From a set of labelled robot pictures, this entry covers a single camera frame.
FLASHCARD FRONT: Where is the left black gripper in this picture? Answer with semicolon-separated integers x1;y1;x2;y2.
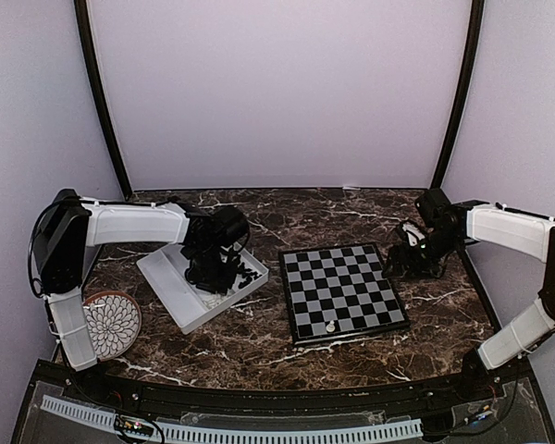
187;243;238;294

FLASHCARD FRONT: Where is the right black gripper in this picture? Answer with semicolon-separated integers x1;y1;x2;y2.
382;228;463;280

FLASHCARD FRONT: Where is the white plastic divided tray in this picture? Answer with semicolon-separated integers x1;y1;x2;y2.
137;244;269;335

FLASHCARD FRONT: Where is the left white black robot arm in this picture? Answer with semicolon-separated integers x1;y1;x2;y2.
27;189;250;403

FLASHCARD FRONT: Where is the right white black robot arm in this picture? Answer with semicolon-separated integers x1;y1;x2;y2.
383;189;555;401

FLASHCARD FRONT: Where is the pile of white chess pieces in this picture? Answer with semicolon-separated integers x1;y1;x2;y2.
200;293;229;310

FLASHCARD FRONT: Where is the pile of black chess pieces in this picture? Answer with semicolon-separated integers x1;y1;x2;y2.
237;262;260;290

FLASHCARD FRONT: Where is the black white chessboard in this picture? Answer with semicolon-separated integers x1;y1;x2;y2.
278;242;411;346

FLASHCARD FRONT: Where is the floral patterned ceramic plate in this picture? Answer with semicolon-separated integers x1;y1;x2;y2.
83;290;142;361

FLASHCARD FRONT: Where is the black front rail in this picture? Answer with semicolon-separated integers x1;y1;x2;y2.
31;360;529;417

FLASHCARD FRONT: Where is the white slotted cable duct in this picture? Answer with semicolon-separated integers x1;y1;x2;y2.
40;395;424;443

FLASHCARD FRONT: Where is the right black frame post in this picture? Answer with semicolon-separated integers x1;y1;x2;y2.
430;0;485;189

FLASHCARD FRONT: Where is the black frame post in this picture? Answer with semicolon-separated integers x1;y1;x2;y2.
73;0;133;200
430;0;485;189

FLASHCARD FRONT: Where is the left black frame post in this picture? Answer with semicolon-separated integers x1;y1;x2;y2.
73;0;133;200

